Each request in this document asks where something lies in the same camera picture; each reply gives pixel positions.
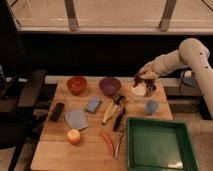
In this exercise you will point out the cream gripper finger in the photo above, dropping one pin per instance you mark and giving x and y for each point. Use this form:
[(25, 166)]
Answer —
[(149, 75)]

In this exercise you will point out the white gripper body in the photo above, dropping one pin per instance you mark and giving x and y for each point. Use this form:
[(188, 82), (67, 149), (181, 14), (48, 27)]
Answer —
[(161, 66)]

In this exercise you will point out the dark grape bunch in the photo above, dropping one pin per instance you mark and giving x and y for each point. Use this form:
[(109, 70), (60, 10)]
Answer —
[(148, 80)]

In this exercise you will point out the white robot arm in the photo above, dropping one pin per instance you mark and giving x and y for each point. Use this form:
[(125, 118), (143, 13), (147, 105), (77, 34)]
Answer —
[(191, 53)]

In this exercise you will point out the small metal cup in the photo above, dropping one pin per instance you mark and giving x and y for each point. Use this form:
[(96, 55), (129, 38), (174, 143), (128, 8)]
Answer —
[(150, 89)]

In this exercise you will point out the white paper cup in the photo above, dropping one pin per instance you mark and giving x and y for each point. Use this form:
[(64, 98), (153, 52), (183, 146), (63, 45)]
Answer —
[(138, 92)]

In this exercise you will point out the blue plastic cup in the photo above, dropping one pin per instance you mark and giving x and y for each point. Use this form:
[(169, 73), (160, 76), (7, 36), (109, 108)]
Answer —
[(151, 107)]

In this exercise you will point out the blue bowl with dark rim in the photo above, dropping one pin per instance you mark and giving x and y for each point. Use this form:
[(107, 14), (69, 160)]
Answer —
[(187, 78)]

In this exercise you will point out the purple bowl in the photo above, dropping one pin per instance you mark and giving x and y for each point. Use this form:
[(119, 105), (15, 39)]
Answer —
[(110, 86)]

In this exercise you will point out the yellow banana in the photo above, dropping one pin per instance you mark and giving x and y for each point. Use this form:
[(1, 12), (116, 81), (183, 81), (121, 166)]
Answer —
[(110, 111)]

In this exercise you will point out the blue sponge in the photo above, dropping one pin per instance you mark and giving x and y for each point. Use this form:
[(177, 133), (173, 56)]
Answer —
[(93, 104)]

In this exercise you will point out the green plastic tray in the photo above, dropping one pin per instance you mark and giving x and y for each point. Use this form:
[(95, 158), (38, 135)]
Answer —
[(158, 145)]

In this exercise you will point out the red-orange bowl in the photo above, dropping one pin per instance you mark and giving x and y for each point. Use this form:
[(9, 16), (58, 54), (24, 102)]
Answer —
[(77, 84)]

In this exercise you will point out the blue-grey cloth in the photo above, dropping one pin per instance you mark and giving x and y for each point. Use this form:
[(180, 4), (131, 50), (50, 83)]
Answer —
[(76, 119)]

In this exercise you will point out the black rectangular block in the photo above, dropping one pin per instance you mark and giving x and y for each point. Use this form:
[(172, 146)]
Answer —
[(57, 112)]

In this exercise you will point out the yellow-red apple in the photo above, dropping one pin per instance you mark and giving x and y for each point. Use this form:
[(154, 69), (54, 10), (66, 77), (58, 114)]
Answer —
[(74, 136)]

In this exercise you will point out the black office chair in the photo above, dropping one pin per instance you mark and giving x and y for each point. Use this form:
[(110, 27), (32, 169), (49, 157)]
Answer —
[(16, 112)]

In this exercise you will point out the black-handled peeler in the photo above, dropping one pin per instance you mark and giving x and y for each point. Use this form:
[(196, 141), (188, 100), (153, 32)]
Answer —
[(119, 100)]

